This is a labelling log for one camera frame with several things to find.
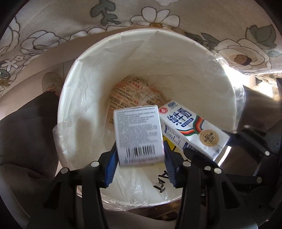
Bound orange printed snack wrapper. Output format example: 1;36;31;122
107;76;164;132

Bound white milk carton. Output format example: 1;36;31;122
159;101;231;161

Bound white barcode box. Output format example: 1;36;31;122
113;105;165;167

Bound white lined trash bin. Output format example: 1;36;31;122
53;27;246;204

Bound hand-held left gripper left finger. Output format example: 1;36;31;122
26;142;119;229

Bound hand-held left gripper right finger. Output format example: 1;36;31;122
163;143;249;229

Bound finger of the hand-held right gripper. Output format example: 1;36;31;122
183;149;262;183
227;125;271;157

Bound white shoe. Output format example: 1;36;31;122
42;72;63;97

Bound floral bed sheet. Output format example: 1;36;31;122
0;0;282;97

